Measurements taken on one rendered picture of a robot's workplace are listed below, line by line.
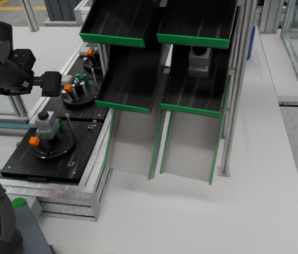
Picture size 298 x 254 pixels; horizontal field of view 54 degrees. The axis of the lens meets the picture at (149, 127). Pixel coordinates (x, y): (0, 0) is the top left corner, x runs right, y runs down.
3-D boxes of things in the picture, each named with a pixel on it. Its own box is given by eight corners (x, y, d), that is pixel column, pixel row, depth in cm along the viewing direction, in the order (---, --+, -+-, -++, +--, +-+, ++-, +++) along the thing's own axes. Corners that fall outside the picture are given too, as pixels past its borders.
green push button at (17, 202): (22, 215, 75) (19, 210, 74) (8, 213, 76) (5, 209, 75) (29, 202, 78) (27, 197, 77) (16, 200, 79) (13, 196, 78)
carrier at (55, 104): (104, 123, 101) (97, 93, 93) (39, 120, 105) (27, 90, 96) (120, 84, 119) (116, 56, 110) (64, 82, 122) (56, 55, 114)
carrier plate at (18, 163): (80, 183, 82) (78, 178, 81) (2, 176, 86) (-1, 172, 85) (103, 126, 100) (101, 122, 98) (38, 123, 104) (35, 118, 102)
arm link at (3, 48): (-3, 59, 56) (-4, 2, 58) (-46, 63, 56) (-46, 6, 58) (22, 79, 67) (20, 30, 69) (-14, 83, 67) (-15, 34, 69)
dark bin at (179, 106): (219, 118, 63) (220, 102, 56) (161, 109, 67) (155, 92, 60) (240, 17, 73) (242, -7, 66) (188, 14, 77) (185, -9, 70)
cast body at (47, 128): (52, 139, 85) (45, 121, 81) (38, 139, 86) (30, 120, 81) (63, 121, 91) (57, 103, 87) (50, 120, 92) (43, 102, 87)
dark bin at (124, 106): (150, 115, 65) (143, 99, 59) (97, 106, 69) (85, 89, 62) (179, 17, 75) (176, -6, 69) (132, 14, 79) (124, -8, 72)
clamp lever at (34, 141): (47, 153, 85) (35, 143, 78) (41, 153, 85) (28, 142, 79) (50, 142, 87) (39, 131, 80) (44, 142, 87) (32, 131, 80)
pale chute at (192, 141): (212, 183, 75) (211, 185, 71) (163, 172, 79) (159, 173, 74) (232, 75, 75) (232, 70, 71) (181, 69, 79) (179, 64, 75)
